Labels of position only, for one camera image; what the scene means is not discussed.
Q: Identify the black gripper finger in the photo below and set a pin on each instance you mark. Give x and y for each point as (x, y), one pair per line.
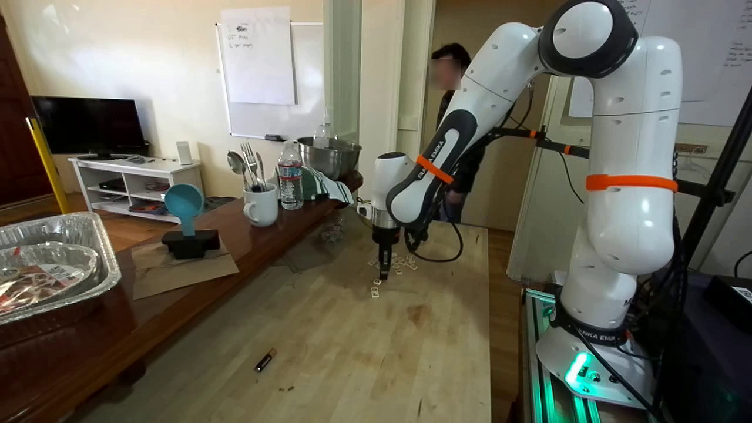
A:
(386, 264)

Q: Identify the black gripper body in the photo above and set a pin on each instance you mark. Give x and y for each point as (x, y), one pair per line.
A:
(386, 239)

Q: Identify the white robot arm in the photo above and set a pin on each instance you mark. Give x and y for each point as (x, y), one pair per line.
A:
(629, 190)

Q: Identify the pile of white letter tiles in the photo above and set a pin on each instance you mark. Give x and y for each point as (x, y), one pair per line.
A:
(402, 262)

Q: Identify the white green cloth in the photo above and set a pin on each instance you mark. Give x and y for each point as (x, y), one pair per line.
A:
(320, 187)

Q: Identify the metal pot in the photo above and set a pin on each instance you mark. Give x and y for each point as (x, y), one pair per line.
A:
(338, 158)

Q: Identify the clear water bottle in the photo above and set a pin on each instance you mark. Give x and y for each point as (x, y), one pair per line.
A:
(290, 172)

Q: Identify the white mug with utensils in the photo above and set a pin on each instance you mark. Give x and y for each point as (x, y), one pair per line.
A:
(260, 194)

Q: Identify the black marker pen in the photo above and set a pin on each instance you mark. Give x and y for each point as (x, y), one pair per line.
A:
(265, 361)

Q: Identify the person in dark plaid shirt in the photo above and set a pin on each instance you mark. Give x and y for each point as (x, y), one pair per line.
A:
(468, 165)

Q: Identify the white flip chart board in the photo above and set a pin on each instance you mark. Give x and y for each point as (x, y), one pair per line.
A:
(271, 72)

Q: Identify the brown cardboard sheet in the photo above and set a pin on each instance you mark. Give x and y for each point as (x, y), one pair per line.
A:
(156, 272)

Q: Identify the white tv shelf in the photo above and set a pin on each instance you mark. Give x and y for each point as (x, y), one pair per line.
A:
(133, 190)

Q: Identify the black television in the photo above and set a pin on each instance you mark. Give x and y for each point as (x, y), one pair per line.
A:
(91, 125)

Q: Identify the aluminium foil tray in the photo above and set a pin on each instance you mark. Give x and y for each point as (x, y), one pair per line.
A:
(56, 262)

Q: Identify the yellow stick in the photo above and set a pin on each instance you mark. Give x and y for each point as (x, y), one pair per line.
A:
(48, 165)

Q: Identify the dark wooden side table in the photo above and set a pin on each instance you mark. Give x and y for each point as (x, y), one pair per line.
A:
(58, 361)

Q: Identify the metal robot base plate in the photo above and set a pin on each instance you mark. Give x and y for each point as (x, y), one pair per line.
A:
(612, 375)

